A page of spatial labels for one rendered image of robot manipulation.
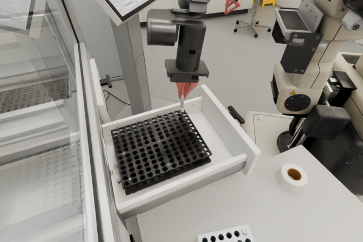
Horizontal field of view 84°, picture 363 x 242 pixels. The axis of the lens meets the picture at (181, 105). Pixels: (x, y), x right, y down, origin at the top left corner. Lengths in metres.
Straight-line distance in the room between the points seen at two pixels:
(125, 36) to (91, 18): 0.76
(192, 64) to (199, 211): 0.38
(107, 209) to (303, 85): 0.84
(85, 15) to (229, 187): 1.81
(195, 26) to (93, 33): 1.74
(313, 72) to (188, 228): 0.72
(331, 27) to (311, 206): 0.59
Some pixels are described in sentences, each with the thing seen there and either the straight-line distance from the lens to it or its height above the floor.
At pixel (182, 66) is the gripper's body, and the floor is 1.08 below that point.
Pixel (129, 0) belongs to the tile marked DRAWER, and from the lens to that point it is 1.20.
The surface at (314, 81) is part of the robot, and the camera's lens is 0.97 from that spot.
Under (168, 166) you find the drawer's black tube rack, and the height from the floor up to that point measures 0.90.
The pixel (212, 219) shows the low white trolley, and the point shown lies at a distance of 0.60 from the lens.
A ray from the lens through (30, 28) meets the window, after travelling 0.33.
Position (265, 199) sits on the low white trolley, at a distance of 0.66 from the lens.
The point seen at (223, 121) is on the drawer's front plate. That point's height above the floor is 0.90.
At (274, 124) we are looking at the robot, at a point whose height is 0.28.
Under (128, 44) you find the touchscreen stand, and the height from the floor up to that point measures 0.74.
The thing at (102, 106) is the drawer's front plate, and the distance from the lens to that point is 0.64.
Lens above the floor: 1.33
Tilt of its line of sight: 43 degrees down
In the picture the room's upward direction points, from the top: straight up
